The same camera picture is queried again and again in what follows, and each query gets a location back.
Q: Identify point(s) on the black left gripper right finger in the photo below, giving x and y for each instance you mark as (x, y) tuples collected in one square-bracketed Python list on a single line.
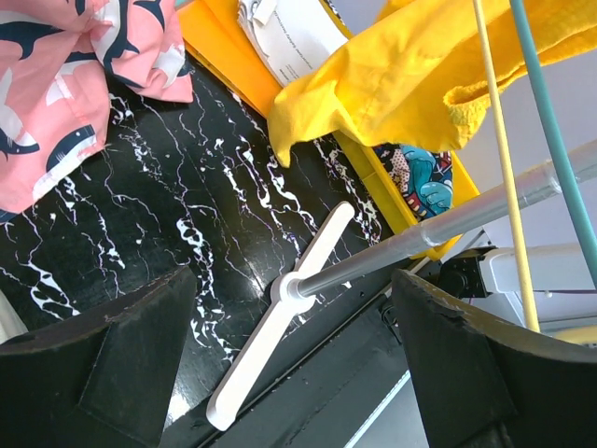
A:
[(481, 381)]

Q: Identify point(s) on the silver clothes rack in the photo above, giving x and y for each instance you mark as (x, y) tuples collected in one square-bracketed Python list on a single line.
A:
[(294, 293)]

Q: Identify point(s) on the orange envelope with label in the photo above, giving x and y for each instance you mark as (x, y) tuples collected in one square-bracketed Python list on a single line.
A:
[(214, 37)]

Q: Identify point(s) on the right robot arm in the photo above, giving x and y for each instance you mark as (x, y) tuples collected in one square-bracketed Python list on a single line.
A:
[(486, 276)]

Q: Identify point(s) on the white paper booklet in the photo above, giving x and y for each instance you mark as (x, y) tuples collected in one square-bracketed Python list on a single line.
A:
[(293, 38)]

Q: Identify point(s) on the yellow shorts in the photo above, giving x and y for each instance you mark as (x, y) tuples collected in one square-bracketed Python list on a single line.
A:
[(417, 76)]

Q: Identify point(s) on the yellow plastic tray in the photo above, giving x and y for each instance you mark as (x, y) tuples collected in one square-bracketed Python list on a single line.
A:
[(384, 191)]

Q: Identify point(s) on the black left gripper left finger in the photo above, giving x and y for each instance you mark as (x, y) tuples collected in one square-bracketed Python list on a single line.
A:
[(103, 378)]

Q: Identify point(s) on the teal plastic hanger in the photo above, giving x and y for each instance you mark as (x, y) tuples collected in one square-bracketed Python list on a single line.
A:
[(585, 233)]

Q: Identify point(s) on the pink patterned shorts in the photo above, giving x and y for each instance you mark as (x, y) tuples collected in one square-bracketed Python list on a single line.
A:
[(56, 60)]

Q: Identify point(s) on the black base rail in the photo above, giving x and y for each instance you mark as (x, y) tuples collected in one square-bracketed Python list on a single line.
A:
[(333, 367)]

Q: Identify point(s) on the comic print shorts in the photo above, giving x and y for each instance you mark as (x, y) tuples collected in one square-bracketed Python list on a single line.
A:
[(424, 179)]

